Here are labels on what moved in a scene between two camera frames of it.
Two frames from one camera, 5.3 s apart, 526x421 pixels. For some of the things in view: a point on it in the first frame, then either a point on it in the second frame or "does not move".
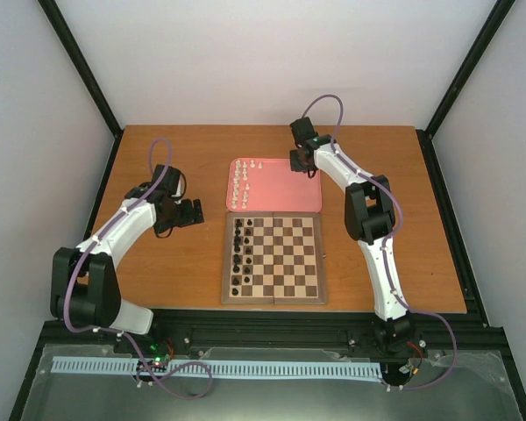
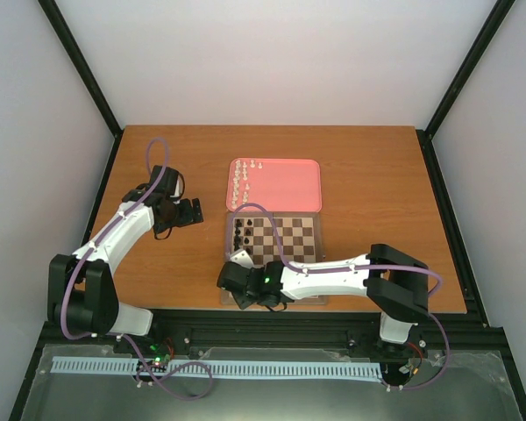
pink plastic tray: [269, 185] does not move
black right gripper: [294, 167] → [243, 301]
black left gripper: [188, 216] does not move
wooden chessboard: [273, 258] does not move
